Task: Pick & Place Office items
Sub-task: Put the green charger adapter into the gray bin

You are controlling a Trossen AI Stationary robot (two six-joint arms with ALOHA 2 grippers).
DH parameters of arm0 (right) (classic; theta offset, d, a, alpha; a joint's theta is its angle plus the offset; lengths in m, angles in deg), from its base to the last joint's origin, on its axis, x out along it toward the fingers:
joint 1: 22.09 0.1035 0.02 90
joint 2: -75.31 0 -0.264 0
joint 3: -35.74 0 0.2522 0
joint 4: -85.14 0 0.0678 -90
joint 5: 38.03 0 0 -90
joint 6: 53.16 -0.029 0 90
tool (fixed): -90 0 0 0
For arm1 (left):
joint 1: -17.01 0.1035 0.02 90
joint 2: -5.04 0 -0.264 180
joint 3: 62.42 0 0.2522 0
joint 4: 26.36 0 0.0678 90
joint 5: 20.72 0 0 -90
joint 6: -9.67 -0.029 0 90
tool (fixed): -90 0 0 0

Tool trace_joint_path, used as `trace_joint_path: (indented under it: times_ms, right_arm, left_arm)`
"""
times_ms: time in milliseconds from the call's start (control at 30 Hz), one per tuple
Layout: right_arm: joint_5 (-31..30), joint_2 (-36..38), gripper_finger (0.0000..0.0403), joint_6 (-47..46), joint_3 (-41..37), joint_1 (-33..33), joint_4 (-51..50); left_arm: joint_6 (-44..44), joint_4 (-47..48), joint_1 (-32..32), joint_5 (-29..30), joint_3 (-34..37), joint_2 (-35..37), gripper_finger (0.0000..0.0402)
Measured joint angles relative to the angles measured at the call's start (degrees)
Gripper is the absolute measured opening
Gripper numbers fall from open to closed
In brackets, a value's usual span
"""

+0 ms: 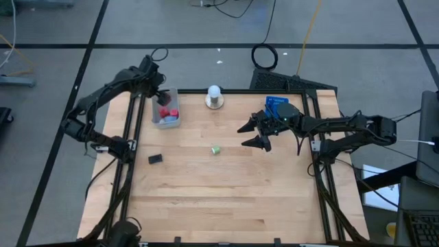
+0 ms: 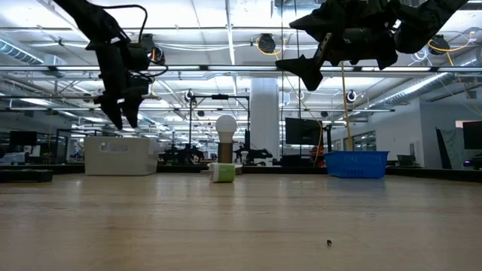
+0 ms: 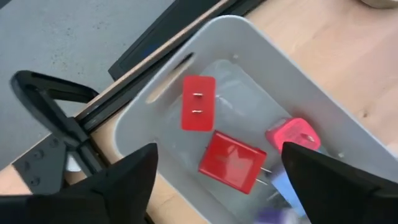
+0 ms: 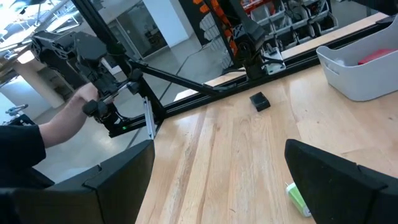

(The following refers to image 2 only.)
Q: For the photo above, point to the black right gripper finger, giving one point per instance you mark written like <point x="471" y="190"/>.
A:
<point x="305" y="67"/>
<point x="320" y="19"/>

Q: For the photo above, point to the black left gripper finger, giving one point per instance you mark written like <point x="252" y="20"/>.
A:
<point x="132" y="109"/>
<point x="113" y="111"/>

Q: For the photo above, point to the white light bulb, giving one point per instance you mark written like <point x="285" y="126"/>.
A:
<point x="226" y="126"/>

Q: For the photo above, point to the green and white charger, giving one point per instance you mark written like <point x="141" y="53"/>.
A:
<point x="226" y="172"/>

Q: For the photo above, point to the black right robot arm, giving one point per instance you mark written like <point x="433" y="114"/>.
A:
<point x="421" y="26"/>

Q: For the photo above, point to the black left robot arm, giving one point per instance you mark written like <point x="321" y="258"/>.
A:
<point x="90" y="19"/>

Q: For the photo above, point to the grey plastic bin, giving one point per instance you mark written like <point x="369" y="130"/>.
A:
<point x="124" y="158"/>

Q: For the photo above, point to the round black ceiling fixture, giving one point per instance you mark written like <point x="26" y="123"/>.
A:
<point x="351" y="96"/>

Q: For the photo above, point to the black monitor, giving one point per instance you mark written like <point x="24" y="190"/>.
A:
<point x="22" y="138"/>
<point x="301" y="131"/>
<point x="473" y="135"/>

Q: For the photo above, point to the white building column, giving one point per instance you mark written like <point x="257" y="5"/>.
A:
<point x="264" y="120"/>

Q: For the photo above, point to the distant black robot rig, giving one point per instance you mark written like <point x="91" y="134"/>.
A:
<point x="256" y="154"/>
<point x="184" y="155"/>

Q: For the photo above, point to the blue plastic basket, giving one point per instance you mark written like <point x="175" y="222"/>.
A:
<point x="356" y="164"/>

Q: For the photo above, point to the dark leaning panel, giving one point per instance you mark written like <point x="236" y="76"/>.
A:
<point x="446" y="150"/>

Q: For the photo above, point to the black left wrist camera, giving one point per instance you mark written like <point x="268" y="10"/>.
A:
<point x="137" y="56"/>

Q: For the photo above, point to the black stand frame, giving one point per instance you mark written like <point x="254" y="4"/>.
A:
<point x="220" y="96"/>

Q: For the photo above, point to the black aluminium table frame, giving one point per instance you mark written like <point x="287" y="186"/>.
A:
<point x="26" y="175"/>

